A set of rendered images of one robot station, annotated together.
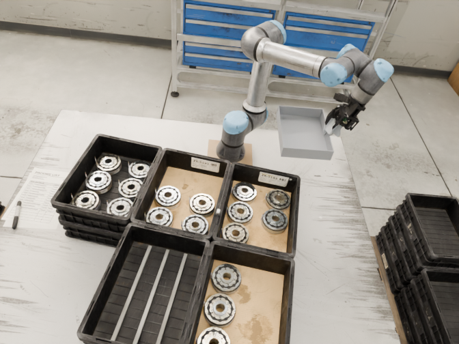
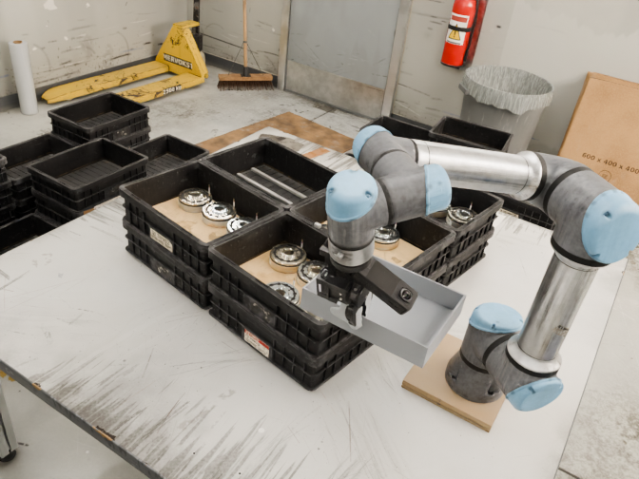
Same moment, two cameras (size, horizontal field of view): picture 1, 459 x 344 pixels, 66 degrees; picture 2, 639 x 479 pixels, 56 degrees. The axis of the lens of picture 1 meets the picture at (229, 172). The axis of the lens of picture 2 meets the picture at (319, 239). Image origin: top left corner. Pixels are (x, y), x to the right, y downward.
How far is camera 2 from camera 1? 1.95 m
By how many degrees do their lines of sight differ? 85
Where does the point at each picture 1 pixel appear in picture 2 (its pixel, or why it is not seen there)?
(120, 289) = (296, 185)
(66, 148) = (536, 242)
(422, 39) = not seen: outside the picture
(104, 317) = (277, 174)
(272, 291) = not seen: hidden behind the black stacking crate
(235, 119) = (496, 311)
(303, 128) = (398, 321)
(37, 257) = not seen: hidden behind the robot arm
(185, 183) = (400, 261)
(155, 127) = (574, 329)
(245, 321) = (193, 227)
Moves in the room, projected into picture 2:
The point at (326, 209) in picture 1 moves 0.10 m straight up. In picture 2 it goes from (269, 453) to (272, 424)
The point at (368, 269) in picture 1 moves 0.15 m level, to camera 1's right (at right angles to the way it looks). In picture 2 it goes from (125, 423) to (66, 467)
